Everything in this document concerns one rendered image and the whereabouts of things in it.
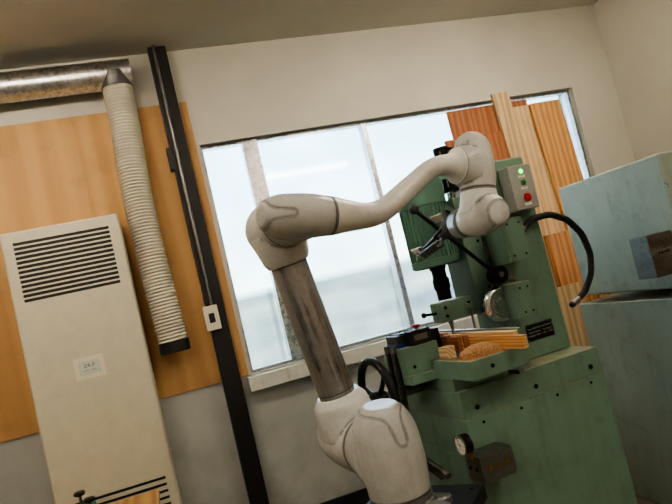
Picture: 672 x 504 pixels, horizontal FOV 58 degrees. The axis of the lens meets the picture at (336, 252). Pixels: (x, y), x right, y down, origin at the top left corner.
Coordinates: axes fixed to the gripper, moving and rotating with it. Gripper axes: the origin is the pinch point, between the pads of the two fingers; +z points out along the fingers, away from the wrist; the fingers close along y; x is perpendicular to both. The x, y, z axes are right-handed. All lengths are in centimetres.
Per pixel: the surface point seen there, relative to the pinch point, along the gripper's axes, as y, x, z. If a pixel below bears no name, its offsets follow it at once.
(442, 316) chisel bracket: -15.3, -24.2, 10.8
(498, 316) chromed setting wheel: -7.0, -37.6, 0.4
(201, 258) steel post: -21, 49, 145
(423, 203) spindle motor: 12.3, 4.2, 6.3
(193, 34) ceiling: 74, 122, 136
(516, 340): -19.2, -34.0, -21.6
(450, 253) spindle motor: 3.3, -13.3, 5.8
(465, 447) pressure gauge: -53, -39, -15
